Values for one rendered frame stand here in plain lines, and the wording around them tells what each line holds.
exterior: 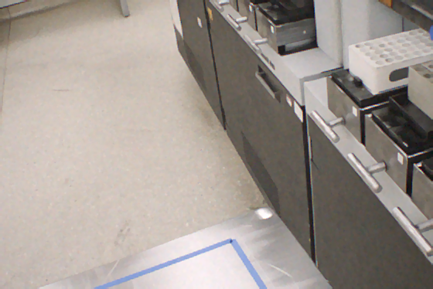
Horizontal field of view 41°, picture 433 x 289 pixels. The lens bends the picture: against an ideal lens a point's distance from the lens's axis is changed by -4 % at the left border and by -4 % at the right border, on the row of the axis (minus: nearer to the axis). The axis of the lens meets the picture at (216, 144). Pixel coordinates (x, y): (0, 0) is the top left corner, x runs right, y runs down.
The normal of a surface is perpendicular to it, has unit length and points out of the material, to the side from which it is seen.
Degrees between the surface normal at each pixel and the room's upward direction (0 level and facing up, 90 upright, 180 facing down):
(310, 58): 0
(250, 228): 0
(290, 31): 90
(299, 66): 0
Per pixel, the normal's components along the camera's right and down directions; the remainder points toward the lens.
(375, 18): 0.27, 0.50
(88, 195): -0.15, -0.82
